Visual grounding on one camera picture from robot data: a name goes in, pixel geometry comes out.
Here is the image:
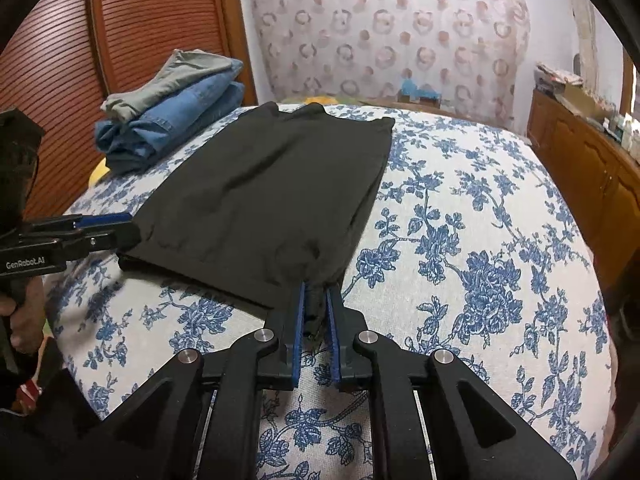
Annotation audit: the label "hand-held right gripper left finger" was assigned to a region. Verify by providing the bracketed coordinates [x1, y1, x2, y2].
[97, 282, 308, 480]

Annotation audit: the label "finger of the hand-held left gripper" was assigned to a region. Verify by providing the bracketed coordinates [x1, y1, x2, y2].
[30, 212, 133, 235]
[50, 222, 142, 262]

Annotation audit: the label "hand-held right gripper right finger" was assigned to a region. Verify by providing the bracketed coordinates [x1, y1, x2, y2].
[325, 284, 578, 480]

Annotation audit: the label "black pants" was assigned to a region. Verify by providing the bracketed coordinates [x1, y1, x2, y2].
[117, 101, 396, 343]

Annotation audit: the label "folded grey pants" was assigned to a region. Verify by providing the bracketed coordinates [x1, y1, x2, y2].
[101, 49, 244, 122]

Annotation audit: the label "person's left hand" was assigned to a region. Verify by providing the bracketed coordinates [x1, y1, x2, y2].
[7, 276, 48, 357]

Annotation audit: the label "folded blue jeans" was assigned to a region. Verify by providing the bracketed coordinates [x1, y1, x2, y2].
[95, 72, 246, 176]

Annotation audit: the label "blue floral bed sheet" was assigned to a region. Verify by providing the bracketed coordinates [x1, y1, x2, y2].
[47, 102, 618, 480]

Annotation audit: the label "red object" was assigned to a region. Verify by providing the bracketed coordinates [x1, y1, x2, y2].
[17, 377, 43, 406]

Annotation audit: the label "wooden louvred wardrobe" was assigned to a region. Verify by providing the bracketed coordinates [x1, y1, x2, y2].
[0, 0, 258, 221]

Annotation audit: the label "blue plastic bag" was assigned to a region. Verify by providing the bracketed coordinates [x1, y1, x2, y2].
[400, 80, 441, 101]

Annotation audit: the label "wooden cabinet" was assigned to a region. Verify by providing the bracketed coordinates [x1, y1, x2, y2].
[527, 87, 640, 301]

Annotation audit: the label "newspaper stack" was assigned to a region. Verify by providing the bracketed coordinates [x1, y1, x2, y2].
[534, 61, 583, 96]

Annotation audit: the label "open cardboard box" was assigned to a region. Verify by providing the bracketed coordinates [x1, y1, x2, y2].
[562, 82, 616, 121]

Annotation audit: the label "cream curtain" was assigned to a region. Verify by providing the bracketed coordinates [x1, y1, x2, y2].
[570, 0, 601, 86]

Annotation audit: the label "ring patterned curtain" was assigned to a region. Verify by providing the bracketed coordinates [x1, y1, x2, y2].
[247, 0, 531, 126]

